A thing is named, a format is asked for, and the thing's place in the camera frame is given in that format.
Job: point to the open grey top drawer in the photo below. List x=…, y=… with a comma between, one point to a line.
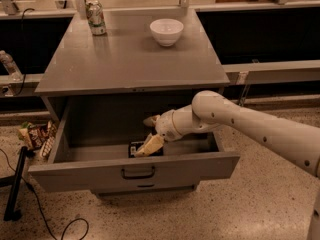
x=91, y=149

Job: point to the white ceramic bowl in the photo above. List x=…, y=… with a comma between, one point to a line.
x=166, y=32

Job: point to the clear plastic bottle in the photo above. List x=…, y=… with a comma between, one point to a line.
x=10, y=66

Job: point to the green soda can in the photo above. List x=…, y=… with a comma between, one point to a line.
x=95, y=17

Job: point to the black stand leg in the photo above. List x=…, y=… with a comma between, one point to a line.
x=11, y=214

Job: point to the snack bag on floor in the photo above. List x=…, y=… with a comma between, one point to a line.
x=33, y=135

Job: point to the grey left side rail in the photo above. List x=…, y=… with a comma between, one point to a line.
x=25, y=88

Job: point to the patterned snack packet on floor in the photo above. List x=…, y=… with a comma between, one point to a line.
x=49, y=140

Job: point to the grey rail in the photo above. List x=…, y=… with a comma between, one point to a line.
x=25, y=88
x=273, y=72

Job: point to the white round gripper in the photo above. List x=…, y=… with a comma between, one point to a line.
x=165, y=125

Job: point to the dark rxbar chocolate wrapper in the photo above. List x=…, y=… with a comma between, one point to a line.
x=134, y=146

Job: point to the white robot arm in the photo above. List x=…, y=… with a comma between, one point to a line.
x=295, y=142

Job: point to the black drawer handle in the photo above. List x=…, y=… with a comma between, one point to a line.
x=138, y=174

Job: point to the grey metal drawer cabinet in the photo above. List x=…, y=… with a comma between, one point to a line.
x=128, y=62

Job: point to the metal bracket under rail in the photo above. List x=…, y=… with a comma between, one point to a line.
x=242, y=90

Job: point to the grey right side rail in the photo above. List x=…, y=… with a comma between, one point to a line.
x=273, y=72

